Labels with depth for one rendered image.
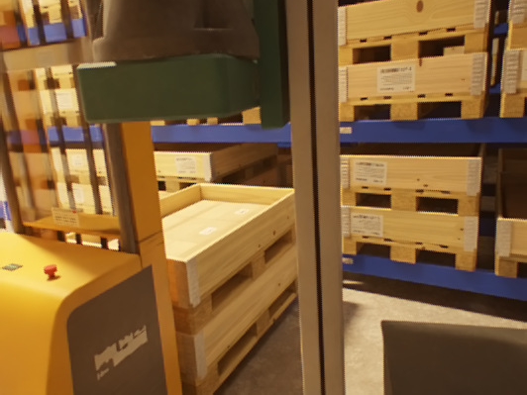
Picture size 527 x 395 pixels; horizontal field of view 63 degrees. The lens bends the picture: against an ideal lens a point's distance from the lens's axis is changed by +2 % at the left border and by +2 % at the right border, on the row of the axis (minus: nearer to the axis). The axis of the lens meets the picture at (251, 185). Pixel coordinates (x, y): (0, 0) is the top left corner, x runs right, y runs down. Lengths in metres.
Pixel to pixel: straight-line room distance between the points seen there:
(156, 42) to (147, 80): 0.04
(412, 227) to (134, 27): 2.51
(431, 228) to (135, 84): 2.49
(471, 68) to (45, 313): 2.28
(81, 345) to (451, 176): 2.10
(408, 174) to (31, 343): 2.13
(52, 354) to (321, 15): 1.16
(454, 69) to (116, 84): 2.32
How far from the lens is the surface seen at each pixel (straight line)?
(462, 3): 2.67
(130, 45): 0.45
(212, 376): 2.10
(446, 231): 2.80
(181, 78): 0.43
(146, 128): 1.60
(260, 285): 2.34
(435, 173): 2.71
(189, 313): 1.86
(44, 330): 1.41
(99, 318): 1.48
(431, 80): 2.65
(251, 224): 2.18
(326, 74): 0.56
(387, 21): 2.72
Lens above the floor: 1.44
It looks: 13 degrees down
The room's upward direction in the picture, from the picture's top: 4 degrees counter-clockwise
